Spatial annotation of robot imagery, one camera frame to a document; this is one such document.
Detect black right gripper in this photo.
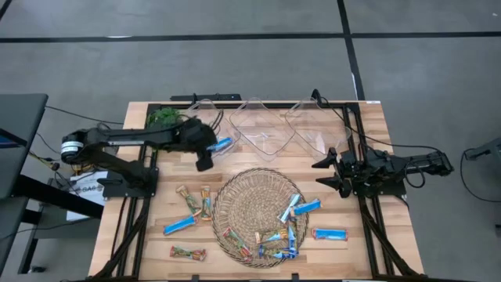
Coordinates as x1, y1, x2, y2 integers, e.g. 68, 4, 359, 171
312, 147, 369, 199

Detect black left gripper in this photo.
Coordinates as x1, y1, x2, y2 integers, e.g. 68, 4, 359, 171
171, 117, 220, 172

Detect green potted plant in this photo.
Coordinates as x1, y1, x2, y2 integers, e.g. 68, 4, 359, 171
146, 107, 184, 132

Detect dark grey desk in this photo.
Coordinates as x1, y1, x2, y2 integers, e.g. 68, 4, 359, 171
0, 92, 50, 275

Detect black power strip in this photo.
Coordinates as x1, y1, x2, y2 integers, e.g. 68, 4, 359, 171
170, 92, 243, 102

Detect curved black floor cable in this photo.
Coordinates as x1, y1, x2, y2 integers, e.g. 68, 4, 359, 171
459, 150, 501, 204

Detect grey equipment leg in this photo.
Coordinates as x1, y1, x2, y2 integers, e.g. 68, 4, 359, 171
463, 136, 501, 161

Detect white paper sheet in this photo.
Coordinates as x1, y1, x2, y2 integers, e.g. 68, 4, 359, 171
65, 171, 110, 222

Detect black aluminium table frame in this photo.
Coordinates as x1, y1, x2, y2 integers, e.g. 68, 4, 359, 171
92, 102, 426, 282

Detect clear plastic bin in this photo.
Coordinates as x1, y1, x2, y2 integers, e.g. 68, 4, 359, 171
284, 96, 352, 161
229, 96, 297, 162
183, 98, 242, 160

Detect black cable with clamp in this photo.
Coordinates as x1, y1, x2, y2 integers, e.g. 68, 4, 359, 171
311, 89, 445, 154

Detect black desk leg bar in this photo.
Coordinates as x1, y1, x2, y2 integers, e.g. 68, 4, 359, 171
11, 174, 105, 220

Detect pale blue granola bar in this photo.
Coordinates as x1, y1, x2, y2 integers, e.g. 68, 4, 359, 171
277, 193, 301, 223

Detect thin black floor cable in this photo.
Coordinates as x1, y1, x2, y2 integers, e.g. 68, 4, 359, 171
45, 104, 124, 126

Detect round woven straw placemat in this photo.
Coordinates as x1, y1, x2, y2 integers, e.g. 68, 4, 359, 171
211, 167, 310, 269

